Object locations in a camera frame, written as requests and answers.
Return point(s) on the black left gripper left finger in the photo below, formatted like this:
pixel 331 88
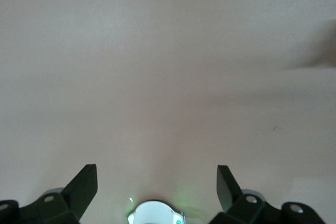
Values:
pixel 78 192

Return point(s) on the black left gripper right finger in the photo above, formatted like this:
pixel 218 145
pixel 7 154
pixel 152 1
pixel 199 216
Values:
pixel 227 192

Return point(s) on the brown table cover sheet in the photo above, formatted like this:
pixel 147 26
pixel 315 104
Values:
pixel 157 64

